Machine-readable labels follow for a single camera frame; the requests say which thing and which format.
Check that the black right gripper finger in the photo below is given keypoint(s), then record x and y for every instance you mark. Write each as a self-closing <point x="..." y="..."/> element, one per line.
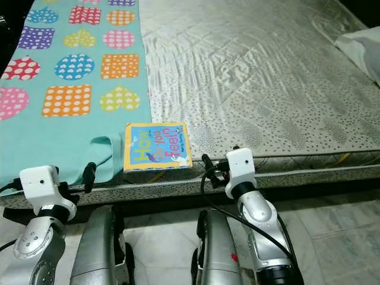
<point x="236" y="148"/>
<point x="208" y="165"/>

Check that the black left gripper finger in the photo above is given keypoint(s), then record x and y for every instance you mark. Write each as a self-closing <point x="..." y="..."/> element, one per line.
<point x="88" y="178"/>

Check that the yellow blue children's book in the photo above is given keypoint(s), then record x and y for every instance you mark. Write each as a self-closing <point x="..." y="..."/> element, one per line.
<point x="157" y="148"/>

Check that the white pillow tree print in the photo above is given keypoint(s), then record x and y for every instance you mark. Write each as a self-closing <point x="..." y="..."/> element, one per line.
<point x="362" y="47"/>

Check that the teal sheet colourful shapes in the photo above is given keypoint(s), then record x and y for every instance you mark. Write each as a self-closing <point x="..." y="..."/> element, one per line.
<point x="59" y="148"/>

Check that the silver left robot leg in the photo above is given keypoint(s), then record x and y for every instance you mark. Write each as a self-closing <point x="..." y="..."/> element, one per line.
<point x="95" y="249"/>

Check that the silver robot leg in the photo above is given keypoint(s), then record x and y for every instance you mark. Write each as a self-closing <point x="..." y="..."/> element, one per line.
<point x="217" y="249"/>
<point x="95" y="249"/>

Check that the silver right robot leg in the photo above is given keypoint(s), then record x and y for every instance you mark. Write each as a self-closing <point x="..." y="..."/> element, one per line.
<point x="217" y="249"/>

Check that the white quilted mattress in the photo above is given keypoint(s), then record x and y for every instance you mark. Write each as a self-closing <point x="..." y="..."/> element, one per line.
<point x="243" y="71"/>

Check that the black furniture piece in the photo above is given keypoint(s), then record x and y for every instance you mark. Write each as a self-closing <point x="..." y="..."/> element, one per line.
<point x="5" y="29"/>

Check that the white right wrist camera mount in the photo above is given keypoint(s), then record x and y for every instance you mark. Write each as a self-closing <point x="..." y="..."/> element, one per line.
<point x="240" y="165"/>

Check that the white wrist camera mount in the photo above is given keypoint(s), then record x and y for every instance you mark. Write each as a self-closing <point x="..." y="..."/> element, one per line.
<point x="38" y="184"/>
<point x="240" y="165"/>

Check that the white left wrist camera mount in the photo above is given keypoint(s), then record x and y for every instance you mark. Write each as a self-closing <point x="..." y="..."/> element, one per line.
<point x="38" y="184"/>

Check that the dark bed frame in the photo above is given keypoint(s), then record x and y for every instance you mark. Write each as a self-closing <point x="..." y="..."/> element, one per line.
<point x="154" y="199"/>

